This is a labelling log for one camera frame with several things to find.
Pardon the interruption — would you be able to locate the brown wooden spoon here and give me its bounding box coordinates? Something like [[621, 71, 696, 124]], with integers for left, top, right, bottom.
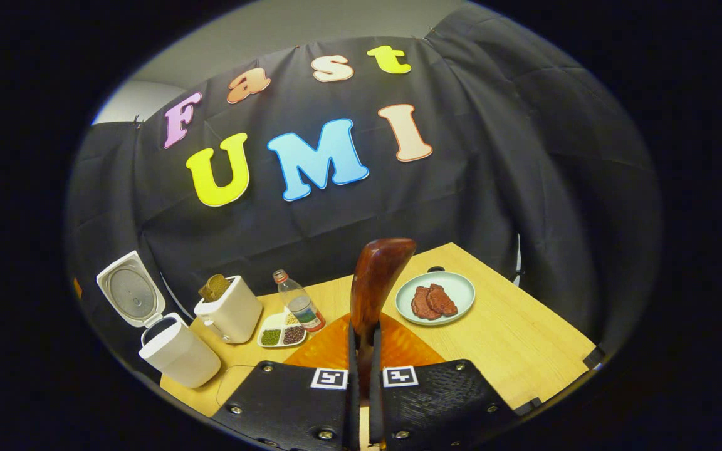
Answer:
[[350, 238, 417, 402]]

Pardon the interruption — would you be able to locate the white rice cooker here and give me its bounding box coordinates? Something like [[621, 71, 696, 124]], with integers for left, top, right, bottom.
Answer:
[[97, 251, 222, 389]]

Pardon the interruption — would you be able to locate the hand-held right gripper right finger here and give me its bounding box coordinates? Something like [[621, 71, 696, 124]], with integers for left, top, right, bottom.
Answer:
[[370, 313, 518, 451]]

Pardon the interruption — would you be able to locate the pale green plate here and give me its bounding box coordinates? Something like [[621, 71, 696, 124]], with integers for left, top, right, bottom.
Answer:
[[395, 271, 476, 326]]

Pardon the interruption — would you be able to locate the clear plastic bottle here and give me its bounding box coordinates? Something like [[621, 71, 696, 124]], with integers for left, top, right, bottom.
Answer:
[[273, 269, 326, 333]]

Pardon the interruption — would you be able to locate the red meat slice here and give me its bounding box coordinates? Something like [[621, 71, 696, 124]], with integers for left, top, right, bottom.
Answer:
[[427, 283, 459, 317], [411, 286, 442, 321]]

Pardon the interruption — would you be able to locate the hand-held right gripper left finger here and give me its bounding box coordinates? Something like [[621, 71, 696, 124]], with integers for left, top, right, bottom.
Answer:
[[211, 315, 360, 451]]

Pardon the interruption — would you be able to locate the brown bread slice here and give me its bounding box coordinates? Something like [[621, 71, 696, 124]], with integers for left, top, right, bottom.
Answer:
[[199, 274, 231, 303]]

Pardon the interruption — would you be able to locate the white divided grain dish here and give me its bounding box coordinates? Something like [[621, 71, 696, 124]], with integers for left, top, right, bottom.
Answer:
[[257, 311, 307, 349]]

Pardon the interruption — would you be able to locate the white toaster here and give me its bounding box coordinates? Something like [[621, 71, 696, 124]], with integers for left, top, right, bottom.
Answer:
[[194, 276, 263, 344]]

